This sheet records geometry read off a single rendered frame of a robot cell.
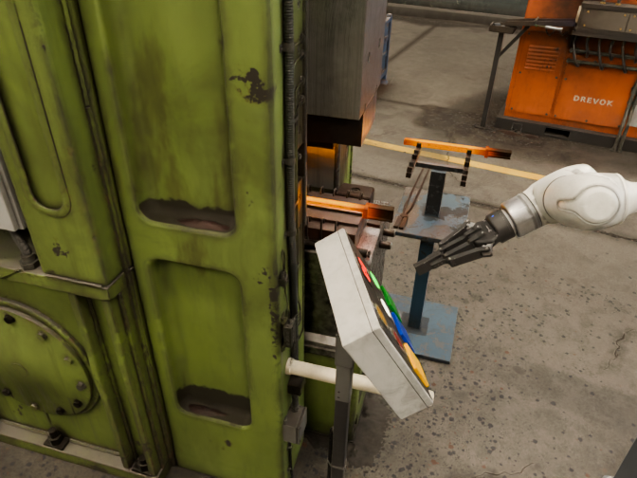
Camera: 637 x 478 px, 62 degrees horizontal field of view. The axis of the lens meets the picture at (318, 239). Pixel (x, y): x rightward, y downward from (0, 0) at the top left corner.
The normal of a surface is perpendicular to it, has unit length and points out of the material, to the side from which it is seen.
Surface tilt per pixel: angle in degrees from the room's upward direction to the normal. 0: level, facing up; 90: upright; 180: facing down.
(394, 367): 90
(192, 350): 90
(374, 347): 90
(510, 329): 0
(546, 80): 92
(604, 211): 66
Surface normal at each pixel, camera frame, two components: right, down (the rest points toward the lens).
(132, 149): 0.92, 0.23
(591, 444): 0.02, -0.83
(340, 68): -0.27, 0.54
